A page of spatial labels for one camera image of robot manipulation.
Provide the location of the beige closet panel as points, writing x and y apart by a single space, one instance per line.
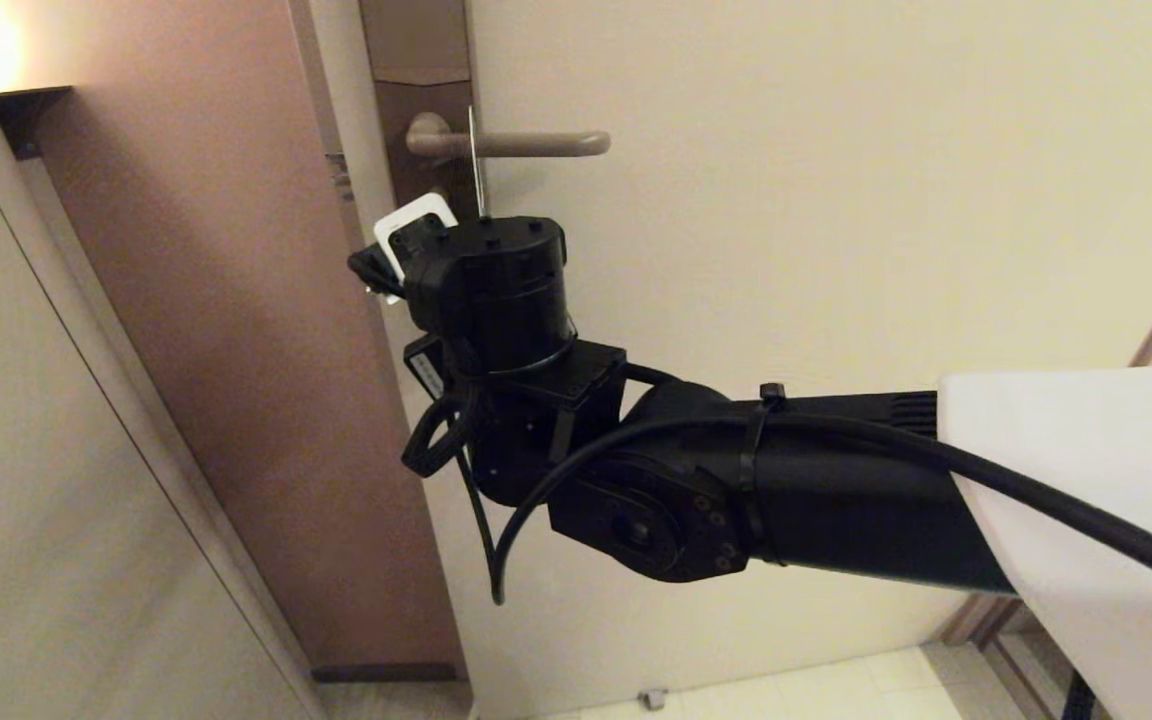
36 450

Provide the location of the small metal door stop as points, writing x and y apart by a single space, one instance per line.
653 699

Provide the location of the cream room door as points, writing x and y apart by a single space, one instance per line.
836 200

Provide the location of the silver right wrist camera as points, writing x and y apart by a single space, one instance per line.
391 230

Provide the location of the dark brown baseboard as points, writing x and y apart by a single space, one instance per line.
386 673

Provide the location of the dark wall lamp bracket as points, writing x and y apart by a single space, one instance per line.
26 115

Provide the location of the brown door lock plate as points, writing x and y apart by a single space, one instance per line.
416 40

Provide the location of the blue and white door hanger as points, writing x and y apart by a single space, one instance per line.
477 160

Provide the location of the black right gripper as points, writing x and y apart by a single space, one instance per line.
428 368

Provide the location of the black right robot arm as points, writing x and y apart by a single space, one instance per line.
836 490

